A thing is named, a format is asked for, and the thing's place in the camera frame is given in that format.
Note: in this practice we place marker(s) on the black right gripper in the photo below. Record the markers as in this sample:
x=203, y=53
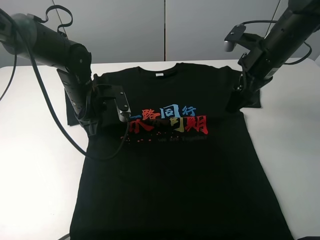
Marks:
x=258, y=68

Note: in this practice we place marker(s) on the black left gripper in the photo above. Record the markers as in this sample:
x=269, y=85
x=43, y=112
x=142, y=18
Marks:
x=83, y=107

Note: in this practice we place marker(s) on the black printed t-shirt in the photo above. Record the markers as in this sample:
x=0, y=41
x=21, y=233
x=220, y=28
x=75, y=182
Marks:
x=184, y=169

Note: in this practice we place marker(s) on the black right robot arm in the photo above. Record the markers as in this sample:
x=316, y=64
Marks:
x=300, y=20

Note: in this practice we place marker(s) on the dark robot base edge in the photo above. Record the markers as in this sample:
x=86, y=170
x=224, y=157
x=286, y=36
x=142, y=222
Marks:
x=65, y=237

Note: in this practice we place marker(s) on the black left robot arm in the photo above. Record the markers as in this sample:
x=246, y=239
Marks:
x=71, y=59

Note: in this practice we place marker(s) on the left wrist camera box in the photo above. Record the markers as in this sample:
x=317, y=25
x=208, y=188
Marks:
x=115, y=93

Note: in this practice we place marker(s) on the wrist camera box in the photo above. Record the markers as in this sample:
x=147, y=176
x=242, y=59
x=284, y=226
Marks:
x=233, y=37
x=115, y=93

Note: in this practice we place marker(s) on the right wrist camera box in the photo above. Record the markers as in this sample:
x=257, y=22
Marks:
x=233, y=37

